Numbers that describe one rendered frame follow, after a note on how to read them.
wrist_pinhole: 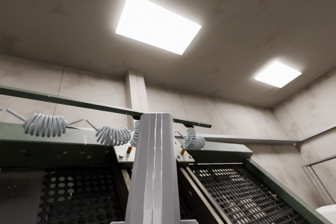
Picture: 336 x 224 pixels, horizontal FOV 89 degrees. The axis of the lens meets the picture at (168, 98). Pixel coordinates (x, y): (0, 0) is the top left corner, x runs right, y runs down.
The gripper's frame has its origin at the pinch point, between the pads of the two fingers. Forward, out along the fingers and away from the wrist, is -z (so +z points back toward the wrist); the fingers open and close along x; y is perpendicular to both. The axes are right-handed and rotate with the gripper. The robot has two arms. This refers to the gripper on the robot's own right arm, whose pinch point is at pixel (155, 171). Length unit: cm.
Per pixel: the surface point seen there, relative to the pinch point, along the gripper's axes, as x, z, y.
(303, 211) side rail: -78, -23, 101
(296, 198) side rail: -78, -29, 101
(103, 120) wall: 94, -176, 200
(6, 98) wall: 203, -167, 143
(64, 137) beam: 35, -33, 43
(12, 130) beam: 47, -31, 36
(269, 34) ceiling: -207, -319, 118
